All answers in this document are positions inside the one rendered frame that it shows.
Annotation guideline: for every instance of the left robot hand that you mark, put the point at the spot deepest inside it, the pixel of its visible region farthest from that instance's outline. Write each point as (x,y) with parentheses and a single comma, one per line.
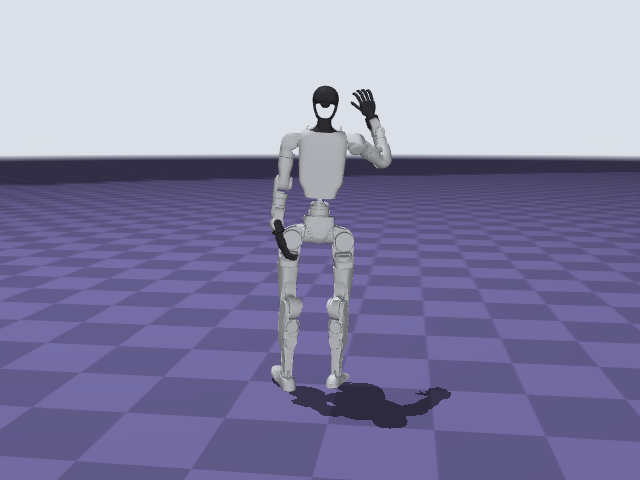
(281,241)

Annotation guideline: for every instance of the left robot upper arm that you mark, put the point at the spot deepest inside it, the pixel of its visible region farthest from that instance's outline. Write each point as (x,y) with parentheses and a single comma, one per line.
(286,157)

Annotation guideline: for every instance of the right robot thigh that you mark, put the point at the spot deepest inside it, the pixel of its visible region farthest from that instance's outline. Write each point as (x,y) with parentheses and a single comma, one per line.
(343,269)

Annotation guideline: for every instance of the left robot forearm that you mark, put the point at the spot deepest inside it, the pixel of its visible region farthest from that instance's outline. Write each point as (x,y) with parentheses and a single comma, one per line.
(279,201)

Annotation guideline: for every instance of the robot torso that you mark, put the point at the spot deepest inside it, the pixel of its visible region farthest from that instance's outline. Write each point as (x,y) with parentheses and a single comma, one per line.
(322,159)

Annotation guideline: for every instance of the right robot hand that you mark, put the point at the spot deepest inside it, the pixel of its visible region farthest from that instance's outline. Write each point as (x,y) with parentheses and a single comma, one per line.
(367,107)

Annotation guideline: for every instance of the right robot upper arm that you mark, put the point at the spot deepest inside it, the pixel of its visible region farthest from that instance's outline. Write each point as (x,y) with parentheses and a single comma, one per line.
(358,145)

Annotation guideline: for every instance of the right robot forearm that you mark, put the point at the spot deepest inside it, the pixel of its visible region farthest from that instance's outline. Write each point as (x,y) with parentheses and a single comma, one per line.
(379,139)

